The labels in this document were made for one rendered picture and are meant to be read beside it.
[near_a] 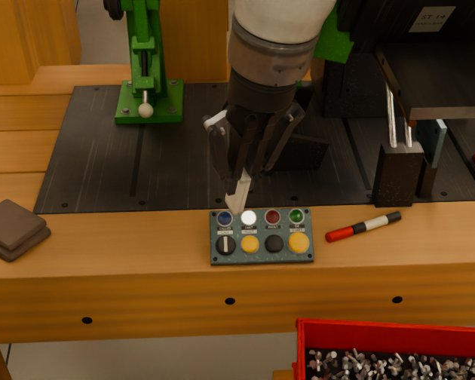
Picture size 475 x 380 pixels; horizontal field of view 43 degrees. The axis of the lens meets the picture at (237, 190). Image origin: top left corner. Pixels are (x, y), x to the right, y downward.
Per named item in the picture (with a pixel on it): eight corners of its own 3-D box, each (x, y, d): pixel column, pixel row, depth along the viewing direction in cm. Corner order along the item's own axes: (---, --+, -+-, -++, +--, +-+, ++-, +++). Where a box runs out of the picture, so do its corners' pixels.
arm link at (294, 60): (338, 39, 60) (322, 87, 64) (295, -9, 65) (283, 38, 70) (256, 51, 57) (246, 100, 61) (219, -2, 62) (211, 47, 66)
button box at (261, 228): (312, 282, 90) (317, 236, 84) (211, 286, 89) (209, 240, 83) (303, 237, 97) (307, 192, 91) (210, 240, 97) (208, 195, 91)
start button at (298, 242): (308, 252, 87) (310, 251, 86) (289, 253, 87) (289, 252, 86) (307, 233, 88) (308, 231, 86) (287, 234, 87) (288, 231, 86)
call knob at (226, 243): (234, 254, 86) (234, 252, 85) (216, 255, 86) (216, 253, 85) (234, 236, 87) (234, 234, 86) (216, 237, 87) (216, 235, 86)
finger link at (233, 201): (246, 180, 77) (241, 181, 76) (237, 215, 82) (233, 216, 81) (237, 163, 78) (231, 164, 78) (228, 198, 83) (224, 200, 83)
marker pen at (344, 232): (395, 216, 96) (396, 208, 95) (401, 222, 95) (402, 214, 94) (323, 238, 92) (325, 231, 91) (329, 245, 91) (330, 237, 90)
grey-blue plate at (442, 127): (431, 200, 99) (450, 127, 90) (419, 200, 99) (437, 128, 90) (415, 166, 106) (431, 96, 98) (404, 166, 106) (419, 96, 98)
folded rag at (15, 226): (53, 234, 92) (50, 220, 91) (10, 265, 87) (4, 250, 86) (13, 209, 97) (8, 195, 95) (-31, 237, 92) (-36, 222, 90)
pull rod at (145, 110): (153, 121, 112) (150, 93, 109) (138, 121, 112) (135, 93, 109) (154, 105, 117) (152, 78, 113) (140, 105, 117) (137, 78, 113)
